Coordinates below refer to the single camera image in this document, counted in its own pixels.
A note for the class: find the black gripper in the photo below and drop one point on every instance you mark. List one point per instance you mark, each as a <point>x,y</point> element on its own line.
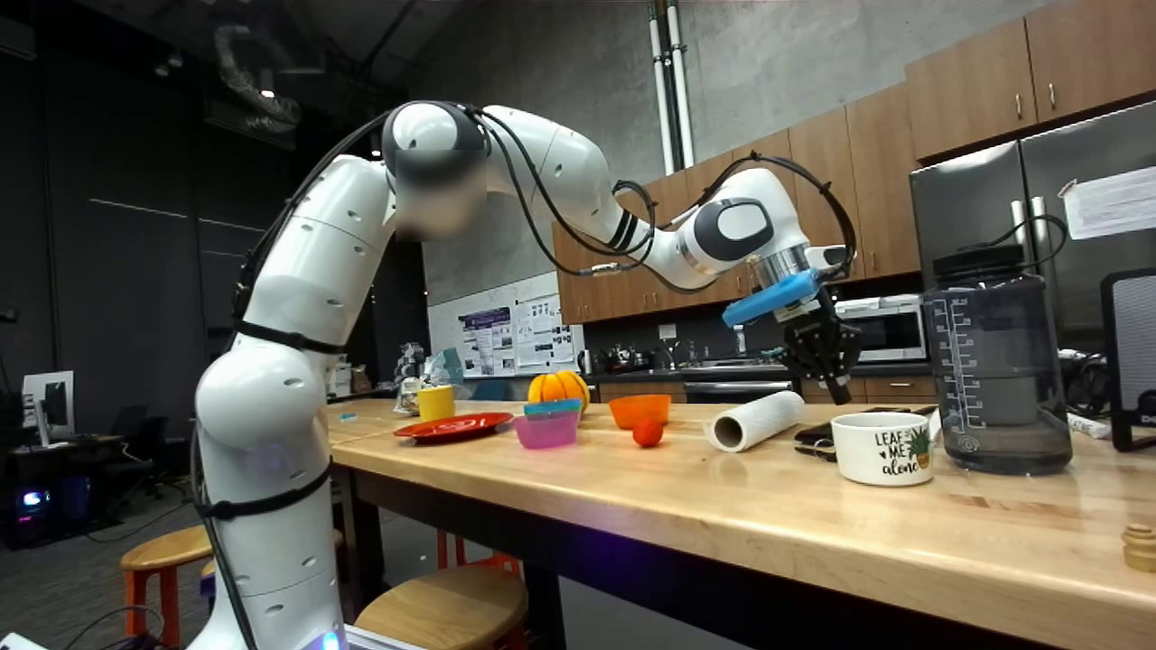
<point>820,330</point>

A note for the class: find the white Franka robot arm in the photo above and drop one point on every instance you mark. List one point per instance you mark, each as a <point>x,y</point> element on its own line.
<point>276,421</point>

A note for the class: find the white printed mug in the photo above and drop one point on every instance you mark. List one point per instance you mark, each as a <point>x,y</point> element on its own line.
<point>888,456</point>

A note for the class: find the yellow mug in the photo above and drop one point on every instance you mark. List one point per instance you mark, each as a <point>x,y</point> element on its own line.
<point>436,403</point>

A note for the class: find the silver microwave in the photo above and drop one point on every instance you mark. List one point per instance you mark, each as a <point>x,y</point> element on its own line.
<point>888,328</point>

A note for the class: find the white paper towel roll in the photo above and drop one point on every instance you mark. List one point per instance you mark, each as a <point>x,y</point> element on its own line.
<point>752,421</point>

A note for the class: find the dark clear measuring pitcher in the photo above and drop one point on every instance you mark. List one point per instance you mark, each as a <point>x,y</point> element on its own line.
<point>1000,373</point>

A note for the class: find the orange bowl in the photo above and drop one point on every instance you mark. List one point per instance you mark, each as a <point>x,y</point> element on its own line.
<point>640,410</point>

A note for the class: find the orange pumpkin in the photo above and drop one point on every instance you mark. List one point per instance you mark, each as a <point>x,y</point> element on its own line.
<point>557,388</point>

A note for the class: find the stainless steel refrigerator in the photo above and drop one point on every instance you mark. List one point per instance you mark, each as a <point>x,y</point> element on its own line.
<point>1086,303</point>

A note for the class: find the green bowl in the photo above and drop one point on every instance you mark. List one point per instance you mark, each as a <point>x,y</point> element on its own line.
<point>551,410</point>

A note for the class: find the pink bowl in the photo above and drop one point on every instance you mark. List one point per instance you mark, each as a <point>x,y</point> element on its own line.
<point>547,430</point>

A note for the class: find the black tablet screen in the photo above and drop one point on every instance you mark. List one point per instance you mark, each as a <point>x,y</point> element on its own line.
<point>1135,364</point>

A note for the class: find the white paper on refrigerator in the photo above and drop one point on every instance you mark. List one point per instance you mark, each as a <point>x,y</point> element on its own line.
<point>1115,203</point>

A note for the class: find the tan round stack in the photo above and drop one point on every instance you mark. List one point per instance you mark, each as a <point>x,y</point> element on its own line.
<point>1144,546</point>

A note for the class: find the brown cabinets above refrigerator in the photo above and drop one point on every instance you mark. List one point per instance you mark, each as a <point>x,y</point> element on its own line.
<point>1033,74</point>

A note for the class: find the red plate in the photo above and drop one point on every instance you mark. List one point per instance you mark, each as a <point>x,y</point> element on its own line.
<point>453,427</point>

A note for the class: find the round wooden stool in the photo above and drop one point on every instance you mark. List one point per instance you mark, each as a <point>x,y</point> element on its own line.
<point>437,610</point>
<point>168,554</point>

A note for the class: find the small desktop monitor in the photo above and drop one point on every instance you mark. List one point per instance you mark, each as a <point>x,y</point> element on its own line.
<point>47,405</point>

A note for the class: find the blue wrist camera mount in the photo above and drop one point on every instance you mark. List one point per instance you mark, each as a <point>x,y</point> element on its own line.
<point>770,298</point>

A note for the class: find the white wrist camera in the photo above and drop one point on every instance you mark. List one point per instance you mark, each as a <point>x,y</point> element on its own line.
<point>833,258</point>

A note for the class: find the brown wall cabinets row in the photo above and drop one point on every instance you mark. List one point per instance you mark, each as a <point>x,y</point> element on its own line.
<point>870,192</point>

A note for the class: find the black metal table frame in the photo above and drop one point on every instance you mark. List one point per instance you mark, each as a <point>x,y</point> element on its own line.
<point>675,554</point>

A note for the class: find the white wall poster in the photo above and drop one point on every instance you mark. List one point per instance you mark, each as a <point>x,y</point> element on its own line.
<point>511,330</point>

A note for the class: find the red metal stool frame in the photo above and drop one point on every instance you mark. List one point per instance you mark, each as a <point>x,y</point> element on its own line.
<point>475,554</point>

